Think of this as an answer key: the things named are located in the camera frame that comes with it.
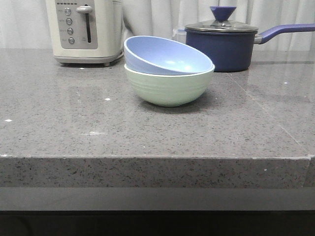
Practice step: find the blue saucepan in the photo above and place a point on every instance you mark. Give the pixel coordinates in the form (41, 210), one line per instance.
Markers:
(232, 51)

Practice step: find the green bowl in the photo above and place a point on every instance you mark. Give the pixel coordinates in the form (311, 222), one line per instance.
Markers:
(169, 90)

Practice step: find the blue bowl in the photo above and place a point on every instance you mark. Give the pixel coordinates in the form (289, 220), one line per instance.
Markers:
(162, 56)

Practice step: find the clear plastic container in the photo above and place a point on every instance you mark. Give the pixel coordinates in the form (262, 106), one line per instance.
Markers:
(179, 35)

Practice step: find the white curtain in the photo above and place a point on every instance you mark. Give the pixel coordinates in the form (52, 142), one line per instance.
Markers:
(24, 23)

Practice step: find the glass pot lid blue knob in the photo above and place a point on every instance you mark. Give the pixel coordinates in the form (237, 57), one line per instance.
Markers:
(221, 23)

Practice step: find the cream toaster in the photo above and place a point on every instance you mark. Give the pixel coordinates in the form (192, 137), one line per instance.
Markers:
(86, 31)

